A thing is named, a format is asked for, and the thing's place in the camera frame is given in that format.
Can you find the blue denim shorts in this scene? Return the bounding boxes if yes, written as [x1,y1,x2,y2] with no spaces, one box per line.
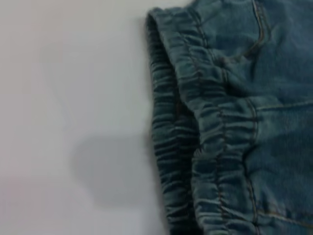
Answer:
[144,0,313,235]

